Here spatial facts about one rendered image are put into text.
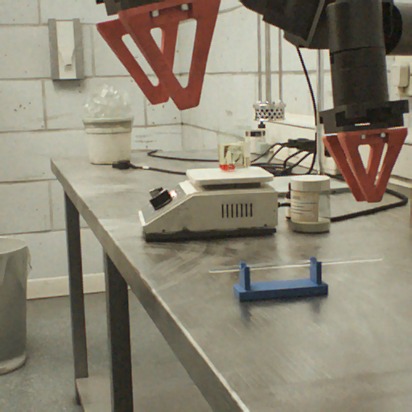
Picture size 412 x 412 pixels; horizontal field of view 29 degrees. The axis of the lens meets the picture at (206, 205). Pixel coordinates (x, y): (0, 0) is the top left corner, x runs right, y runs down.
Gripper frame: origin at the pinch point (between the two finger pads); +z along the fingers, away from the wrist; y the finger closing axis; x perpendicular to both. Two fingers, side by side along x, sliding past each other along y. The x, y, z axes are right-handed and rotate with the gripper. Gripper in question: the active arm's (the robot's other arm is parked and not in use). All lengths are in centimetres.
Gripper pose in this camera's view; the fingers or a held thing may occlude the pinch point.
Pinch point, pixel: (368, 193)
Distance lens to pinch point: 83.6
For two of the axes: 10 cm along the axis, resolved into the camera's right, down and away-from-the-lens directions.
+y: -1.3, -0.4, 9.9
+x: -9.9, 1.0, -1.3
